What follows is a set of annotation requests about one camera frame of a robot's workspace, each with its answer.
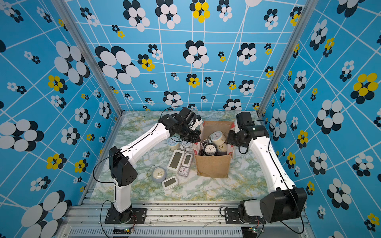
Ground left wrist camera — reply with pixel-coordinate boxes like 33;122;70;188
191;117;203;131

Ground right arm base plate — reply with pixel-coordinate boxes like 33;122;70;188
223;207;246;225

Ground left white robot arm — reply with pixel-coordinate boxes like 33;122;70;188
109;107;202;215

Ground blue twin-bell alarm clock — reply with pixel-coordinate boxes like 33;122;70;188
210;131;226;146

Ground black round alarm clock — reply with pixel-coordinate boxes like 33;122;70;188
200;140;217;156

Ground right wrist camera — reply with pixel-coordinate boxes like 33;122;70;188
234;120;241;132

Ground grey round clock wire handle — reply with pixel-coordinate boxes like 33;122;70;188
147;165;167;183

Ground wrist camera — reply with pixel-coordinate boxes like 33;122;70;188
234;120;241;132
191;117;203;131

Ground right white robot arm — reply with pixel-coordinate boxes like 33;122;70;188
227;112;307;223

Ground grey round beige-face clock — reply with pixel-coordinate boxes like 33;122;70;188
217;144;227;156

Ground cream blue round clock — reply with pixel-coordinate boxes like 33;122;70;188
167;136;181;151

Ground white bell alarm clock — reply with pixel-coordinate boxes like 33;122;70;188
180;140;193;151

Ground lowest white digital clock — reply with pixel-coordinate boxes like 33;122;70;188
162;176;179;190

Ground small clear square clock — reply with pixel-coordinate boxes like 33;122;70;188
178;166;190;177

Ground large white digital clock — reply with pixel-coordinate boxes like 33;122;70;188
167;149;185;173

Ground small white digital clock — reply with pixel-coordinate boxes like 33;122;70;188
182;153;193;168

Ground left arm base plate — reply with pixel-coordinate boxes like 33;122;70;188
104;207;147;224

